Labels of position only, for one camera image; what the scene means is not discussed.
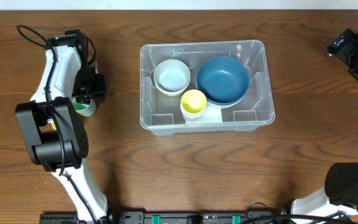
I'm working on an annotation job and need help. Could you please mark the dark blue bowl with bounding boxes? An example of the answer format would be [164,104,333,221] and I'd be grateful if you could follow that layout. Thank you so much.
[202,88,249,106]
[196,56,250,92]

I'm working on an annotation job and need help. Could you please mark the mint green cup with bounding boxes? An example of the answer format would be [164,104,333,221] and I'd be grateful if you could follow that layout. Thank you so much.
[71,99,97,117]

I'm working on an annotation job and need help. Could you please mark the small white bowl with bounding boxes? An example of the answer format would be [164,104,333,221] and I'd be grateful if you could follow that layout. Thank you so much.
[156,82,188,92]

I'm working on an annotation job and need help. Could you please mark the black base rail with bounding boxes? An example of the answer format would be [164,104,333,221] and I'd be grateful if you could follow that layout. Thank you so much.
[39,210,276,224]

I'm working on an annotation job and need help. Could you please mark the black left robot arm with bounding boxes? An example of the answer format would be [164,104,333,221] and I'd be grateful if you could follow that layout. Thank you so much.
[15,29,114,223]

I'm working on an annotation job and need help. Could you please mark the clear plastic storage container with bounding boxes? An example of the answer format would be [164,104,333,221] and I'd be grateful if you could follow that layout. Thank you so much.
[140,40,275,135]

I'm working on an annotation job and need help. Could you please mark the light blue cup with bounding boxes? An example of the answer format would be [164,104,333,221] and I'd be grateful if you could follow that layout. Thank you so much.
[180,107,206,119]

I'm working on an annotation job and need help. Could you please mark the small light grey bowl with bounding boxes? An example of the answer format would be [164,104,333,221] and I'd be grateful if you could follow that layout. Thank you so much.
[154,59,191,86]

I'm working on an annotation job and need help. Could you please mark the pink cup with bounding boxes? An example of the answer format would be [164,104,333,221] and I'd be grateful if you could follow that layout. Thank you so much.
[183,114,203,124]

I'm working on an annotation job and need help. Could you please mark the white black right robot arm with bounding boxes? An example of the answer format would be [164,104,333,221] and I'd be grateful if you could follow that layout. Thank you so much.
[288,29,358,223]

